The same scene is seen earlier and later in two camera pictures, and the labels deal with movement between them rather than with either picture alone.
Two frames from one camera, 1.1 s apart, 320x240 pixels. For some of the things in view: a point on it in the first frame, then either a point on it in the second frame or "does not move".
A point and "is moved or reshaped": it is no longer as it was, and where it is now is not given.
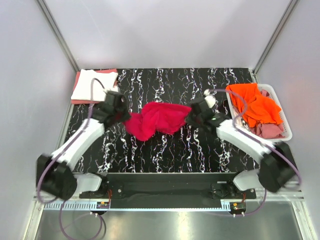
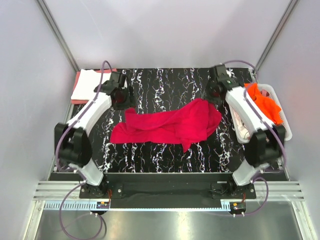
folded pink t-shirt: x=107 y=70 does not move
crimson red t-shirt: x=156 y=117 is moved or reshaped
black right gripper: x=189 y=120 → x=208 y=98
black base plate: x=170 y=191 does not move
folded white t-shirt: x=82 y=90 does not move
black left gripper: x=126 y=116 → x=129 y=92
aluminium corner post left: x=57 y=33 does not move
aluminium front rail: x=264 y=200 does not move
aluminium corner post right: x=290 y=10 does not move
